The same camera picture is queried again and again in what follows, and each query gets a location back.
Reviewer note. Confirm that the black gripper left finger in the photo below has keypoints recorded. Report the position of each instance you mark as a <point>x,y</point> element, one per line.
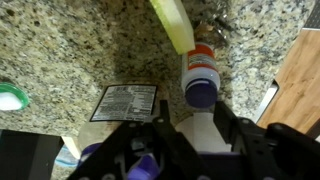
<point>151,150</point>

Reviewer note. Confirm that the yellow green sponge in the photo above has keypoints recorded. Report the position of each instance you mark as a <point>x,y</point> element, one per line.
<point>176,22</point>

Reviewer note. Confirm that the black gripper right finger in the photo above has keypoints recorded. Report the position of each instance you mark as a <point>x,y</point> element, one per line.
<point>277,152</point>

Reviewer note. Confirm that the orange label pill bottle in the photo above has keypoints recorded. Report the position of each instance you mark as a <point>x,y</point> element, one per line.
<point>200,80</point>

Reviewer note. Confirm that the white paper towel roll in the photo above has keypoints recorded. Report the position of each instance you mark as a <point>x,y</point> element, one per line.
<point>200,130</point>

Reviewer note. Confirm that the black coffee maker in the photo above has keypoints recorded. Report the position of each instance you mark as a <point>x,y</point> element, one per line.
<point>27,156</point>

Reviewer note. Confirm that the green and white lid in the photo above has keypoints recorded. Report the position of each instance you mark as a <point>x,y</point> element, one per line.
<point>12,98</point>

